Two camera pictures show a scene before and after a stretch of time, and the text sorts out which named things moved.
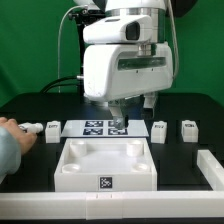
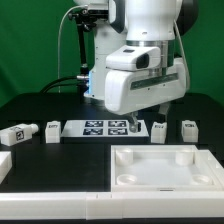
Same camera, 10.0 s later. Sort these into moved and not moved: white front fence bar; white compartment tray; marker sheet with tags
Moved: white compartment tray
Not moved: marker sheet with tags; white front fence bar
